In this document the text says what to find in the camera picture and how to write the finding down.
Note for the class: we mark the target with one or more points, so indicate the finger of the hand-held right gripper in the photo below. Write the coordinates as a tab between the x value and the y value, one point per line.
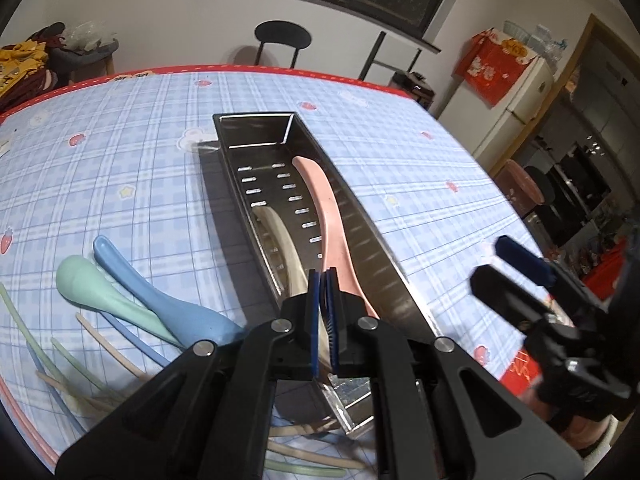
505	297
522	260

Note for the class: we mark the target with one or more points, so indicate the red printed cloth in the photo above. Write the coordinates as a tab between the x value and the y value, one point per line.
492	67

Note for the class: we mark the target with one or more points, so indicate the black metal rack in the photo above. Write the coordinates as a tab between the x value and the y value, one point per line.
375	55

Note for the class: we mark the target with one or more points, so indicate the beige spoon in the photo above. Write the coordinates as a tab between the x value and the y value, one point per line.
282	240

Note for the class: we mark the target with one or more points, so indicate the small white paper packet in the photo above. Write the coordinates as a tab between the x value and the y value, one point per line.
5	146

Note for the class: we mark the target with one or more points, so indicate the black kitchen oven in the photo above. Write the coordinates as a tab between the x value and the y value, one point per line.
580	190

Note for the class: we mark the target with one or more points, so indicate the blue spoon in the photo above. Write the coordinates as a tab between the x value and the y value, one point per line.
180	310

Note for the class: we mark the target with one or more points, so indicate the grey stool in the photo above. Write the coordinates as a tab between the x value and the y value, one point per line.
82	57

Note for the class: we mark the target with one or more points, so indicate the perforated metal utensil tray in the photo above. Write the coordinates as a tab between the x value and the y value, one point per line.
270	180

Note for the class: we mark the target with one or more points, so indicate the black round stool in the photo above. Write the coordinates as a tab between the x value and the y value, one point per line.
542	185

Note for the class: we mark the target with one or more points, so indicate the crumpled clear plastic bag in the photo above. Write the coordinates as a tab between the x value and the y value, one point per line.
90	35

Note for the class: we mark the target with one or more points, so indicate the cream refrigerator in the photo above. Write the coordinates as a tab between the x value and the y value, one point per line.
515	105

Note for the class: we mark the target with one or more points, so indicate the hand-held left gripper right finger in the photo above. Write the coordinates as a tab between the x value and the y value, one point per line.
331	330

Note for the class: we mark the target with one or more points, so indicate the green spoon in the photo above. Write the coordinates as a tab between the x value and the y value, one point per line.
95	290

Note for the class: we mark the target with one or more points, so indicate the stacked bowls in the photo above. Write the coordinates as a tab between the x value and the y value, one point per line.
515	32

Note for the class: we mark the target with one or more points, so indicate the brown trash bin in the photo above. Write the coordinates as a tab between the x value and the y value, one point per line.
520	187

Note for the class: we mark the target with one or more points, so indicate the pink spoon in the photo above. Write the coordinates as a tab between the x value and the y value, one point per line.
327	210

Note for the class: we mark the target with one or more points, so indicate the blue plaid red-bordered tablecloth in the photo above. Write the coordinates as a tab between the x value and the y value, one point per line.
125	160

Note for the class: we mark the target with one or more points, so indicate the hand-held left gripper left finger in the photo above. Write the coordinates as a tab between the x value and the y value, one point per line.
314	330

